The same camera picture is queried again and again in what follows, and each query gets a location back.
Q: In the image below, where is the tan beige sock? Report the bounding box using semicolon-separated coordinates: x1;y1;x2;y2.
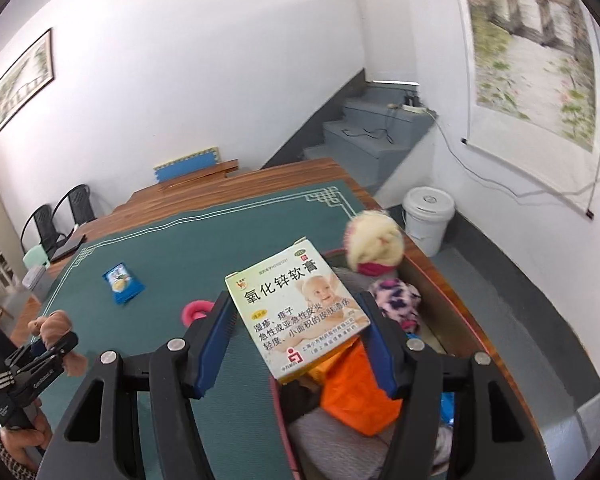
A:
28;310;88;377

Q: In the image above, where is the blue snack packet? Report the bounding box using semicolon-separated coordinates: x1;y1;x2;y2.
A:
102;262;145;304
440;392;455;427

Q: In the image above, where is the pink knotted foam tube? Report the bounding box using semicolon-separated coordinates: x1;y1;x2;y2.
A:
181;300;214;327

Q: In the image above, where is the green white medicine box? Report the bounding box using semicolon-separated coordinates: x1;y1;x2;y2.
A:
225;238;370;384

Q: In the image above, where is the checkered sleeve forearm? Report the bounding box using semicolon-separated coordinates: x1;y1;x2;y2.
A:
0;429;36;480

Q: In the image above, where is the person left hand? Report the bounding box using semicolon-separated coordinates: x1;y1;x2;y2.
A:
0;399;53;472

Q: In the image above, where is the blue snack packet in box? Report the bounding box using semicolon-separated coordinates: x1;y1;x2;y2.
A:
440;392;455;427

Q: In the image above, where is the grey tin box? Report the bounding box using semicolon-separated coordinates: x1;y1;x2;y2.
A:
22;266;54;304

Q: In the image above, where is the black metal chair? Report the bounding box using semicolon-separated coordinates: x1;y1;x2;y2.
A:
19;204;67;257
50;184;96;231

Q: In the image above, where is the green table mat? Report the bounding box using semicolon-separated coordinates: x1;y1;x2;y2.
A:
42;181;363;479

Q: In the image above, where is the black tablet device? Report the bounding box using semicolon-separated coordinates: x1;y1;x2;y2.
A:
50;234;86;263

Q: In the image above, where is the orange toy block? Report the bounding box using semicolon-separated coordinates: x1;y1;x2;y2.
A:
308;337;401;437

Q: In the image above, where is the pink leopard fuzzy sock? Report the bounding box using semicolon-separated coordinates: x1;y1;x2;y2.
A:
370;278;422;333

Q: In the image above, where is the grey folded cloth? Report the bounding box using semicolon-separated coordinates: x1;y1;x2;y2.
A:
287;406;454;480

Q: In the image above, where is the cream yellow rolled sock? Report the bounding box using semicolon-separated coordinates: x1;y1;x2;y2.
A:
343;210;404;276

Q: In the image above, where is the white plastic bucket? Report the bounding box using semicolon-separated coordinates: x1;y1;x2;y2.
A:
402;186;455;257

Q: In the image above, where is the blue foam mat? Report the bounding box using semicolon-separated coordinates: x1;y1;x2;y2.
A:
154;146;220;183

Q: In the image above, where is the framed landscape picture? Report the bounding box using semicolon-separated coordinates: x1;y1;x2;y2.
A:
0;28;55;132

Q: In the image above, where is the white power strip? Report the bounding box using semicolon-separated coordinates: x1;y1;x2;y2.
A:
387;103;428;114

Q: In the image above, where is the hanging scroll painting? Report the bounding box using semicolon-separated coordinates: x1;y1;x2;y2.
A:
460;0;600;218

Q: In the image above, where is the grey wall cable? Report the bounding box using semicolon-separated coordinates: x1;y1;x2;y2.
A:
424;109;600;206

